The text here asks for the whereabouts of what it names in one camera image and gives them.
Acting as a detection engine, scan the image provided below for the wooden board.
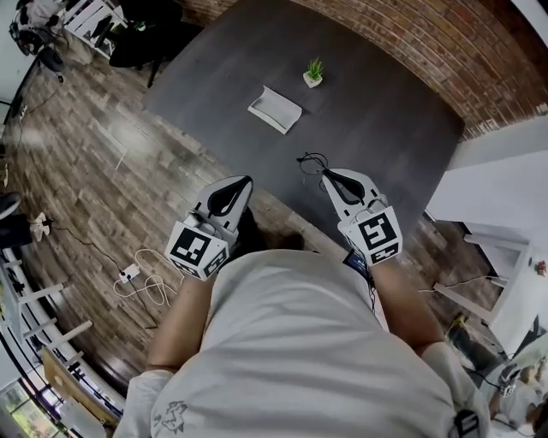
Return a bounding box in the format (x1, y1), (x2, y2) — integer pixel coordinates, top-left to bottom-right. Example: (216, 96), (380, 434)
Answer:
(39, 345), (122, 429)

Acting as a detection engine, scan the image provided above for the black office chair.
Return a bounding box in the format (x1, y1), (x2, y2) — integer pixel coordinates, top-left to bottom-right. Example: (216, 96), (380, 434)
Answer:
(108, 0), (205, 89)

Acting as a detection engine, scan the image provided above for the black floor cable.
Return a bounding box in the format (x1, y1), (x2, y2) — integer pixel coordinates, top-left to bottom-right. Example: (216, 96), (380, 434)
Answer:
(50, 221), (160, 331)

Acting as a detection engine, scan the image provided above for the white side table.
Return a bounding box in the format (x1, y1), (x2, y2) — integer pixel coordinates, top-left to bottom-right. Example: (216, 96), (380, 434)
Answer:
(432, 229), (535, 327)

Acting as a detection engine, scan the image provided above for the dark hip pouch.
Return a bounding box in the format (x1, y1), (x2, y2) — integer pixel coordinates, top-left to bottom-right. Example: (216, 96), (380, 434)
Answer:
(342, 249), (374, 280)

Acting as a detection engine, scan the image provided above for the person's black shoe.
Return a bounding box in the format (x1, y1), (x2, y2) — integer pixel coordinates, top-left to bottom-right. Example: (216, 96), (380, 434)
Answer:
(272, 231), (306, 254)
(234, 207), (269, 257)

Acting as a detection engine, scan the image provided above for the white frame desk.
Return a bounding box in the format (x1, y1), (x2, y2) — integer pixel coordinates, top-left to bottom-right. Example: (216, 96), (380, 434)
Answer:
(0, 246), (94, 365)

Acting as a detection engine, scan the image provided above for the person's right forearm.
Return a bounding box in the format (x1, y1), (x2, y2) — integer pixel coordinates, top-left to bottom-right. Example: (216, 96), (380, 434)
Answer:
(371, 259), (447, 357)

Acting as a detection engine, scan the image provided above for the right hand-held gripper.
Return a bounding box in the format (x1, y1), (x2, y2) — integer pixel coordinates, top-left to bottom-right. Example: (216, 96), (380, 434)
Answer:
(320, 167), (404, 268)

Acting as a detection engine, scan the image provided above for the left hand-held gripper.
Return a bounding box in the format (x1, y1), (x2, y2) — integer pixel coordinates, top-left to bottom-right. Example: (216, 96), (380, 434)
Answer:
(164, 175), (254, 282)

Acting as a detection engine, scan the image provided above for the person's left forearm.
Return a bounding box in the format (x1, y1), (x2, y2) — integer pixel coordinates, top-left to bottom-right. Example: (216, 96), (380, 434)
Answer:
(146, 272), (216, 372)

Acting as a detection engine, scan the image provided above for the black and white equipment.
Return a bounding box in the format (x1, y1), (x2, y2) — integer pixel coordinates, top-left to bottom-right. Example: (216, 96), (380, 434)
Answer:
(9, 0), (66, 57)

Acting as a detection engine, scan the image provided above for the black waist device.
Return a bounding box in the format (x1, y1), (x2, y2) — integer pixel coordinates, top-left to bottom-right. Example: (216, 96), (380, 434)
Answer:
(452, 409), (481, 438)

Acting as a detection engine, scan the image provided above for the white power strip with cable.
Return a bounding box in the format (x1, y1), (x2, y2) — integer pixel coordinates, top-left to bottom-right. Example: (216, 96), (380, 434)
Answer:
(112, 248), (186, 307)

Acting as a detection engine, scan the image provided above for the person's white t-shirt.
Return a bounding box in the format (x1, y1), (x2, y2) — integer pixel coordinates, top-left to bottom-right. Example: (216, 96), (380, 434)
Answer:
(112, 249), (492, 438)

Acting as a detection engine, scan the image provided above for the white shelf unit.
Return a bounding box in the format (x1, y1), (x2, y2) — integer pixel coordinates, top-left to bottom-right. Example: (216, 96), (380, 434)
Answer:
(63, 0), (126, 60)

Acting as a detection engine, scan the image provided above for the small potted green plant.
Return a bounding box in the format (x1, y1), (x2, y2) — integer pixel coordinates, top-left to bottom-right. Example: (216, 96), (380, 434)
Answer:
(302, 56), (325, 89)

